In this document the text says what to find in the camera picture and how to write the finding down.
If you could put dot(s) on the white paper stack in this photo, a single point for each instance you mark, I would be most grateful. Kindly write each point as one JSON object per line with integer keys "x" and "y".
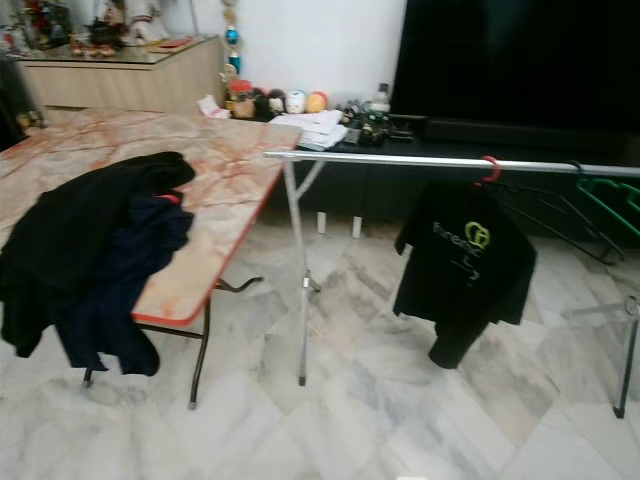
{"x": 315, "y": 128}

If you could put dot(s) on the silver metal clothes rack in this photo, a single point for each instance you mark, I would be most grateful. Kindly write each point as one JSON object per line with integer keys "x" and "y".
{"x": 400, "y": 158}

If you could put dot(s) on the black soundbar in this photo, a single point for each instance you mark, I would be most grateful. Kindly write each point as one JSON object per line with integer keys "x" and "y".
{"x": 510, "y": 131}

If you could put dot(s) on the orange round plush toy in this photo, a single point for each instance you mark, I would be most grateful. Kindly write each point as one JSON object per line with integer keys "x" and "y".
{"x": 317, "y": 101}

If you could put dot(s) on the flat red tray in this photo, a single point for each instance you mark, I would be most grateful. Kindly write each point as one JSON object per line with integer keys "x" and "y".
{"x": 175, "y": 44}

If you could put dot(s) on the dark red figurine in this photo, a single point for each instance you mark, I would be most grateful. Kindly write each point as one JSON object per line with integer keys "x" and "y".
{"x": 48, "y": 22}

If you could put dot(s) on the white robed statue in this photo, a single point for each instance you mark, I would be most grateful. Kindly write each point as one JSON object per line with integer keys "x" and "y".
{"x": 148, "y": 20}

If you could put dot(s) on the black clothes hanger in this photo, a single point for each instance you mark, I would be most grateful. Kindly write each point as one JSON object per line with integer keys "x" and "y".
{"x": 577, "y": 170}

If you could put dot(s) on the red clothes hanger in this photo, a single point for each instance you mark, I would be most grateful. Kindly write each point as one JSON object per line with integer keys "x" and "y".
{"x": 498, "y": 170}

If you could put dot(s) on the black shirt green logo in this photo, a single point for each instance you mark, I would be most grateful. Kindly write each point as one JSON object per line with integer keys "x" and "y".
{"x": 455, "y": 290}

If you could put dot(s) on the white round plush toy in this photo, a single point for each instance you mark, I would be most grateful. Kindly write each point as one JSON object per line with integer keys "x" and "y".
{"x": 295, "y": 101}

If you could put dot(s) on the green clothes hanger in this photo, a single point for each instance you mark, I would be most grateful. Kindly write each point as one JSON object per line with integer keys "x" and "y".
{"x": 610, "y": 184}

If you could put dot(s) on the white tissue pack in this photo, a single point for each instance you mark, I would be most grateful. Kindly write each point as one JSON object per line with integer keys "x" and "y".
{"x": 213, "y": 108}

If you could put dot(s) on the dark warrior figurine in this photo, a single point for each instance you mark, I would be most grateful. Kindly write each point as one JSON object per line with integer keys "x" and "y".
{"x": 105, "y": 30}

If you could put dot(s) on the light wooden cabinet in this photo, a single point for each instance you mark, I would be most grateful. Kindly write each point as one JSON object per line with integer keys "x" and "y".
{"x": 120, "y": 88}

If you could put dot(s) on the marble pattern folding table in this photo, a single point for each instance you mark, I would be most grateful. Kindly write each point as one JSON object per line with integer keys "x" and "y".
{"x": 220, "y": 190}

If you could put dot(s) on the black mouse plush toy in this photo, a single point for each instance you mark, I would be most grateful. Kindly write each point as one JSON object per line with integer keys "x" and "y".
{"x": 268, "y": 105}

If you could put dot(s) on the plain black garment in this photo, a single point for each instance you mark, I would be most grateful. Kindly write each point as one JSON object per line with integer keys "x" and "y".
{"x": 100, "y": 215}

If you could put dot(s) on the black television console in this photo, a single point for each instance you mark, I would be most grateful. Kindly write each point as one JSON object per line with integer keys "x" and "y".
{"x": 370, "y": 200}

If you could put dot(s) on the gold and blue trophy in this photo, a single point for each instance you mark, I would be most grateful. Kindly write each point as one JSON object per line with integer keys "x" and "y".
{"x": 232, "y": 38}

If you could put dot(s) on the clear bottle dark cap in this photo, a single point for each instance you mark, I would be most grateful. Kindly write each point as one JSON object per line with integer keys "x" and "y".
{"x": 379, "y": 98}

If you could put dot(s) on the large black television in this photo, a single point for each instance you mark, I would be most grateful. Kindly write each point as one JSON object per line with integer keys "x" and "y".
{"x": 510, "y": 60}

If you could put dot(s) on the clear jar red lid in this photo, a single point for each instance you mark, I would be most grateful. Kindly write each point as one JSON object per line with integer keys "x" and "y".
{"x": 240, "y": 102}

